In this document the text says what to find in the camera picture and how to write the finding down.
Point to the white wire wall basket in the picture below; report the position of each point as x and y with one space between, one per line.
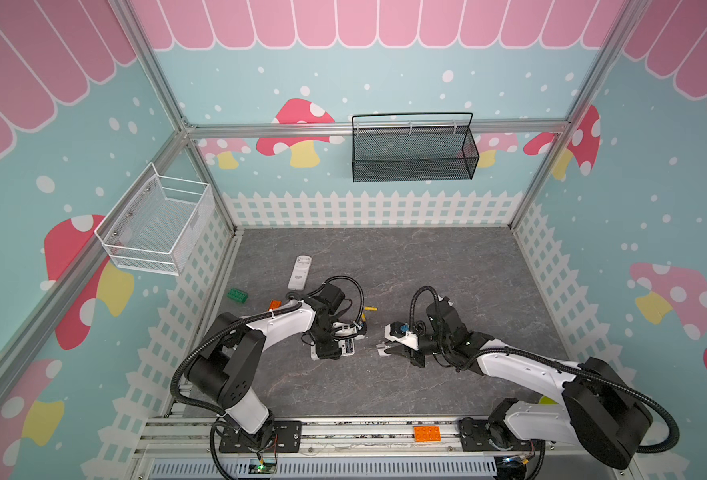
156 225

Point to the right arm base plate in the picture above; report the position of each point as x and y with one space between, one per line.
478 435

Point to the black mesh wall basket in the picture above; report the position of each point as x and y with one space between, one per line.
411 147

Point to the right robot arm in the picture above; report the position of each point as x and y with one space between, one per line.
591 406

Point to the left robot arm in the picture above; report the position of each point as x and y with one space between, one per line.
218 374

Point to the orange toy brick on rail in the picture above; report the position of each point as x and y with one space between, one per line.
427 434

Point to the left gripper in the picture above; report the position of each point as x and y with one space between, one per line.
330 350

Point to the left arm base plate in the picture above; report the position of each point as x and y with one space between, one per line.
280 436

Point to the green toy brick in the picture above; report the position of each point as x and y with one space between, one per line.
237 295

